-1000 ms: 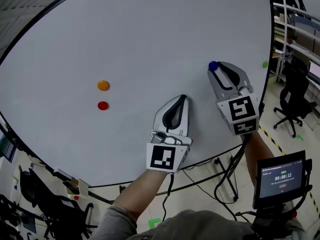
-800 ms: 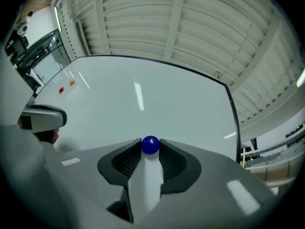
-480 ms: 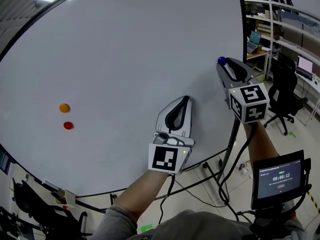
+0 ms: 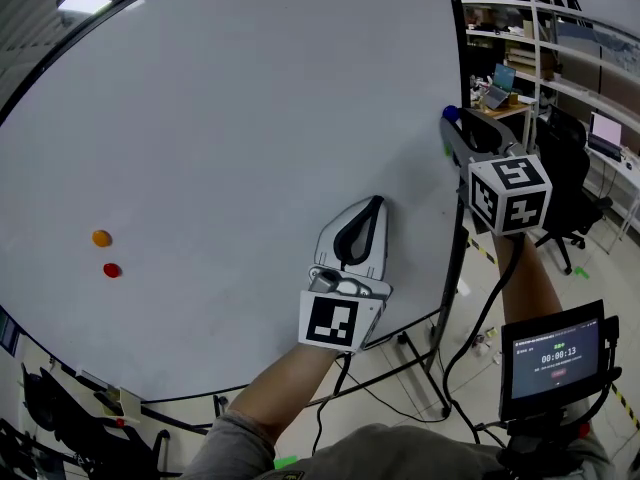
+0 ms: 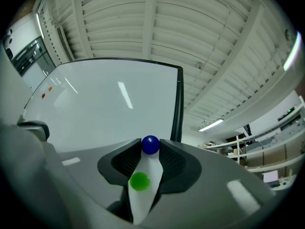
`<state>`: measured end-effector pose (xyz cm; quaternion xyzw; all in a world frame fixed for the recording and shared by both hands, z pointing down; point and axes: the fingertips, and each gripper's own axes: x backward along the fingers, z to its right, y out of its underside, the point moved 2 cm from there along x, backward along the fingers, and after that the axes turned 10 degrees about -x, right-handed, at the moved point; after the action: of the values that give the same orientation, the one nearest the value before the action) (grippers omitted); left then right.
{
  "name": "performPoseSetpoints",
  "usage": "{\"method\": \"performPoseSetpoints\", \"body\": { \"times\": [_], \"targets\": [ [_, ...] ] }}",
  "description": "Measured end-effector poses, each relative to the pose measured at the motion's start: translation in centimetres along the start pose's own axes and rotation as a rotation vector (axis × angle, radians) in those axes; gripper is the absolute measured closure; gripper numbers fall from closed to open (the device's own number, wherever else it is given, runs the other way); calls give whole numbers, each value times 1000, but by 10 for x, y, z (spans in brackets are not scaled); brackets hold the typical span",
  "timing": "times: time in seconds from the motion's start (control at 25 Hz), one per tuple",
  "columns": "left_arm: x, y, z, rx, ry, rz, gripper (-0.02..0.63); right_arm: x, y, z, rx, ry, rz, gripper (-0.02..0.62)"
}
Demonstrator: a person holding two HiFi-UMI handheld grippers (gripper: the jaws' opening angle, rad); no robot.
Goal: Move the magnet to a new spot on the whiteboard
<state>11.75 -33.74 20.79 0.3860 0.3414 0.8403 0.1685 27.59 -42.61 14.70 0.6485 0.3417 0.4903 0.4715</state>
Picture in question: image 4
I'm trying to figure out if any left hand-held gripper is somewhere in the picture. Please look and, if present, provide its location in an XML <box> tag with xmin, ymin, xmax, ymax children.
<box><xmin>297</xmin><ymin>195</ymin><xmax>393</xmax><ymax>354</ymax></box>

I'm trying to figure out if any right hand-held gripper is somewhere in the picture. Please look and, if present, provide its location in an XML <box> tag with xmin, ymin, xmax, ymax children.
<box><xmin>439</xmin><ymin>107</ymin><xmax>554</xmax><ymax>238</ymax></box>

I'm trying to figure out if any person's left forearm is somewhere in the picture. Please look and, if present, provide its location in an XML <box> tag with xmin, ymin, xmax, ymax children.
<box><xmin>227</xmin><ymin>342</ymin><xmax>341</xmax><ymax>444</ymax></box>

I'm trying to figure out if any person's right forearm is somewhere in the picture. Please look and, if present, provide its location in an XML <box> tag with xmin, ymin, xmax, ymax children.
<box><xmin>492</xmin><ymin>232</ymin><xmax>564</xmax><ymax>329</ymax></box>

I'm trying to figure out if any wooden desk with white legs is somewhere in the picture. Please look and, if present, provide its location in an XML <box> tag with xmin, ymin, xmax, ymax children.
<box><xmin>469</xmin><ymin>100</ymin><xmax>534</xmax><ymax>124</ymax></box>

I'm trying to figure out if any open grey laptop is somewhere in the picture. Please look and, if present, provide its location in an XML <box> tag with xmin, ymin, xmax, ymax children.
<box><xmin>482</xmin><ymin>62</ymin><xmax>518</xmax><ymax>111</ymax></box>

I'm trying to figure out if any black whiteboard stand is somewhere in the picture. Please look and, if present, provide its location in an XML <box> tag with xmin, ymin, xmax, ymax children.
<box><xmin>139</xmin><ymin>192</ymin><xmax>469</xmax><ymax>437</ymax></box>

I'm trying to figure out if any white storage shelf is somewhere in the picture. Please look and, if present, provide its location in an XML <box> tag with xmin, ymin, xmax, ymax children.
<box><xmin>459</xmin><ymin>0</ymin><xmax>640</xmax><ymax>134</ymax></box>

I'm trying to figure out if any laptop with pink screen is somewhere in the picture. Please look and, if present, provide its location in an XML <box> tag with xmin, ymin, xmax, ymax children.
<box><xmin>587</xmin><ymin>111</ymin><xmax>624</xmax><ymax>162</ymax></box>

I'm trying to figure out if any long white desk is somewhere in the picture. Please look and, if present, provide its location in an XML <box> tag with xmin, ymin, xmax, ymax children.
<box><xmin>584</xmin><ymin>145</ymin><xmax>640</xmax><ymax>242</ymax></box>

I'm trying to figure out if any litter on floor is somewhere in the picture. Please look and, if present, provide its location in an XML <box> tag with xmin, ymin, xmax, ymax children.
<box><xmin>464</xmin><ymin>327</ymin><xmax>504</xmax><ymax>367</ymax></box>

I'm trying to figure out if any large white whiteboard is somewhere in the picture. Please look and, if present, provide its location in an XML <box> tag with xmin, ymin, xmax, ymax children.
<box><xmin>0</xmin><ymin>0</ymin><xmax>469</xmax><ymax>403</ymax></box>

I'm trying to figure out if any person's grey shirt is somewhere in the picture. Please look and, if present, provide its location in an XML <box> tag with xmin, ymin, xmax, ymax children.
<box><xmin>179</xmin><ymin>410</ymin><xmax>606</xmax><ymax>480</ymax></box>

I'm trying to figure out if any black timer screen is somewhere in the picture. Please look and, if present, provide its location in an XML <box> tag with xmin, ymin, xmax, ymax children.
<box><xmin>498</xmin><ymin>298</ymin><xmax>622</xmax><ymax>423</ymax></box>

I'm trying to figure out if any rectangular ceiling panel light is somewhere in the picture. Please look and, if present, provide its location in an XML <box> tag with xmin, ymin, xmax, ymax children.
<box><xmin>55</xmin><ymin>0</ymin><xmax>115</xmax><ymax>17</ymax></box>

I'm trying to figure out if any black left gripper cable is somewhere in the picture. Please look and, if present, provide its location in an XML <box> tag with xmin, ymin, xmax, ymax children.
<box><xmin>310</xmin><ymin>351</ymin><xmax>354</xmax><ymax>458</ymax></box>

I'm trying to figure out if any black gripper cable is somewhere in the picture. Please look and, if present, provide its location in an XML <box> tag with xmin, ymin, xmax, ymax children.
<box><xmin>310</xmin><ymin>351</ymin><xmax>354</xmax><ymax>458</ymax></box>
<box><xmin>442</xmin><ymin>235</ymin><xmax>526</xmax><ymax>444</ymax></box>

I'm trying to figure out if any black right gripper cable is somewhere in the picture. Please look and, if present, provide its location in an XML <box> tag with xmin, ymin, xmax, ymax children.
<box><xmin>442</xmin><ymin>235</ymin><xmax>526</xmax><ymax>444</ymax></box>

